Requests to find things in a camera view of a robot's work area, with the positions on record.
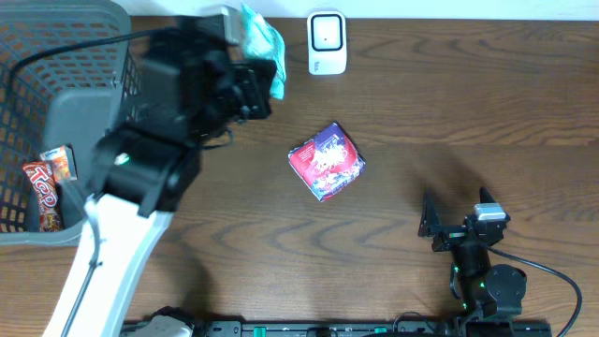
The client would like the teal packet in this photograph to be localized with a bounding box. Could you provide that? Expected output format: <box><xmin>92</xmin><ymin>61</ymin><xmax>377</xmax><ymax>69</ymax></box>
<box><xmin>241</xmin><ymin>4</ymin><xmax>286</xmax><ymax>100</ymax></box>

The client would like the red purple snack packet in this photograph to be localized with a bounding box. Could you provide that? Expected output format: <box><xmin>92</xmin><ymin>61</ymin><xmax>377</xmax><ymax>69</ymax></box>
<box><xmin>288</xmin><ymin>122</ymin><xmax>366</xmax><ymax>202</ymax></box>

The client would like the orange small box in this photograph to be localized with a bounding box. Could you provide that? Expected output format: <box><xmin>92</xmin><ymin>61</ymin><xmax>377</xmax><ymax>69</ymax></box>
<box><xmin>39</xmin><ymin>145</ymin><xmax>78</xmax><ymax>183</ymax></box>

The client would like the red Top chocolate bar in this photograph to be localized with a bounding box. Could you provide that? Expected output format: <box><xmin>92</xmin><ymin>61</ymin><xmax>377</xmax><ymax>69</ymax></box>
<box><xmin>22</xmin><ymin>162</ymin><xmax>64</xmax><ymax>232</ymax></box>

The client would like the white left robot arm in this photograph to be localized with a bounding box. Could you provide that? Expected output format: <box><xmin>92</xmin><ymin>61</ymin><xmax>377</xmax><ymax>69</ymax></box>
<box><xmin>45</xmin><ymin>12</ymin><xmax>277</xmax><ymax>336</ymax></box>

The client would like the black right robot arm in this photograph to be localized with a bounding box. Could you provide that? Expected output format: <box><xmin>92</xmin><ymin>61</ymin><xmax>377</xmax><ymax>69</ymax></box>
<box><xmin>417</xmin><ymin>187</ymin><xmax>527</xmax><ymax>336</ymax></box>

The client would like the white barcode scanner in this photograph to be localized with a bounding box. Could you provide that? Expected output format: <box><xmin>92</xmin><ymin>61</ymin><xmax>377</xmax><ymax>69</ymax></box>
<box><xmin>307</xmin><ymin>10</ymin><xmax>348</xmax><ymax>76</ymax></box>

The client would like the grey plastic basket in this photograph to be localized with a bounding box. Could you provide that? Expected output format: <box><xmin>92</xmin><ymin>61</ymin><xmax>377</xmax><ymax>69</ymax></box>
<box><xmin>1</xmin><ymin>1</ymin><xmax>139</xmax><ymax>246</ymax></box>

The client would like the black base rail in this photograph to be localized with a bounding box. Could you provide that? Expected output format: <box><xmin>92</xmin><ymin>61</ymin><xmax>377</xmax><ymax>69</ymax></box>
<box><xmin>118</xmin><ymin>306</ymin><xmax>551</xmax><ymax>337</ymax></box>

